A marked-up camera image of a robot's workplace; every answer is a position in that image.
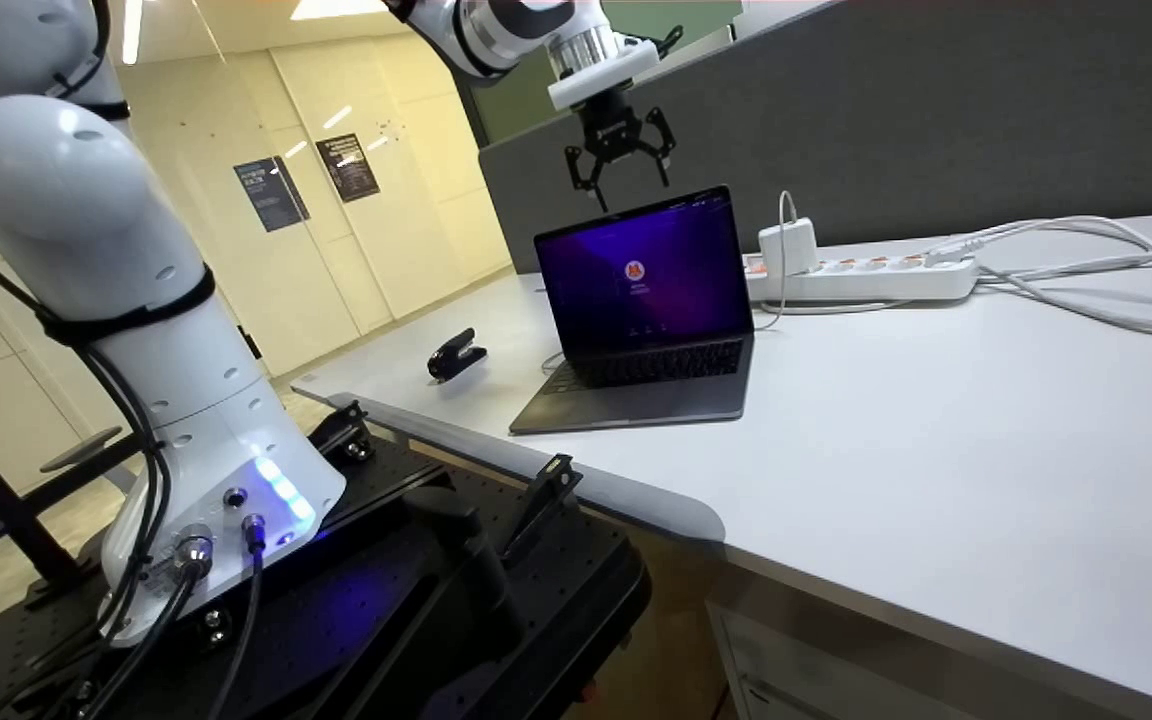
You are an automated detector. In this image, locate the long grey desk divider panel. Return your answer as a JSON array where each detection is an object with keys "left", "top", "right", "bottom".
[{"left": 476, "top": 0, "right": 1152, "bottom": 274}]

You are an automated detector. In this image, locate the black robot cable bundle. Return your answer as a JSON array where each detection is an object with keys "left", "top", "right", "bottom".
[{"left": 0, "top": 191, "right": 270, "bottom": 720}]

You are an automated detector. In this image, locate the thin white cable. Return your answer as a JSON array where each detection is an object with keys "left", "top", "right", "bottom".
[{"left": 949, "top": 211, "right": 1152, "bottom": 288}]

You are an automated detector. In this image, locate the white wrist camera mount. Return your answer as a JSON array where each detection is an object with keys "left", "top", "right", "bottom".
[{"left": 542, "top": 33, "right": 668, "bottom": 115}]

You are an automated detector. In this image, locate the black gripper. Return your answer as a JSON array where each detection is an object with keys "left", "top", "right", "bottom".
[{"left": 565, "top": 83, "right": 678, "bottom": 216}]

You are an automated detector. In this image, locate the grey laptop with stickers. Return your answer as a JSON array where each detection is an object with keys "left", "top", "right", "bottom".
[{"left": 508, "top": 183, "right": 757, "bottom": 439}]

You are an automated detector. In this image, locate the black robot cart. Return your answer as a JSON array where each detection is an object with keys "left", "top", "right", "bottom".
[{"left": 0, "top": 395, "right": 654, "bottom": 720}]

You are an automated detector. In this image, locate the dark wall poster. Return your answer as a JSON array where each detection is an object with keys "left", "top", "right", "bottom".
[
  {"left": 227, "top": 152, "right": 311, "bottom": 237},
  {"left": 311, "top": 126, "right": 385, "bottom": 206}
]

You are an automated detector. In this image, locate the white charger brick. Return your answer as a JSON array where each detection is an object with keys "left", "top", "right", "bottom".
[{"left": 757, "top": 216, "right": 819, "bottom": 285}]

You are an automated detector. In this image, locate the white power strip cord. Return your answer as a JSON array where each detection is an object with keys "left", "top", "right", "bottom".
[{"left": 970, "top": 260, "right": 1152, "bottom": 349}]

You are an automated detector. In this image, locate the black stapler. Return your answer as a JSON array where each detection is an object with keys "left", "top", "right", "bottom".
[{"left": 424, "top": 322, "right": 490, "bottom": 383}]

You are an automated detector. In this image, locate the white power strip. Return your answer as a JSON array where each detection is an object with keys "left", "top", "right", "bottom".
[{"left": 745, "top": 252, "right": 984, "bottom": 308}]

